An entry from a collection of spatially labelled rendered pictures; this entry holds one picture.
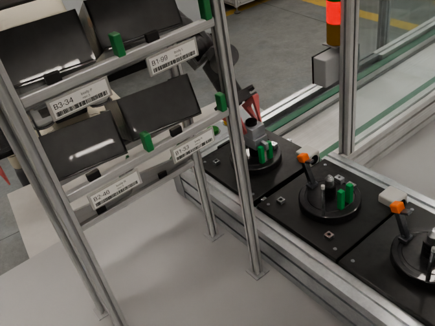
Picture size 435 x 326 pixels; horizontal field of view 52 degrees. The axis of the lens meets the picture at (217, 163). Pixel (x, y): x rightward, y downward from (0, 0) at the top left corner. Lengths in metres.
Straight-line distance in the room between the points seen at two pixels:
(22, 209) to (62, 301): 0.43
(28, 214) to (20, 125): 0.88
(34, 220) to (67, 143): 0.74
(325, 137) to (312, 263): 0.52
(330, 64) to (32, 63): 0.67
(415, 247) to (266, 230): 0.31
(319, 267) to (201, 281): 0.29
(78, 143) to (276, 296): 0.56
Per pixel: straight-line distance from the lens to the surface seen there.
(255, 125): 1.13
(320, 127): 1.42
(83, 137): 0.72
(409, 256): 0.95
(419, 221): 1.04
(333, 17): 1.06
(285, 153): 1.22
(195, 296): 1.06
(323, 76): 1.08
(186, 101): 0.78
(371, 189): 1.11
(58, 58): 0.66
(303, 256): 0.97
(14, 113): 0.60
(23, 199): 1.55
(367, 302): 0.91
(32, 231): 1.40
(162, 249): 1.18
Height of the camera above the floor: 1.70
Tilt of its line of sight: 36 degrees down
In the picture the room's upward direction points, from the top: 11 degrees counter-clockwise
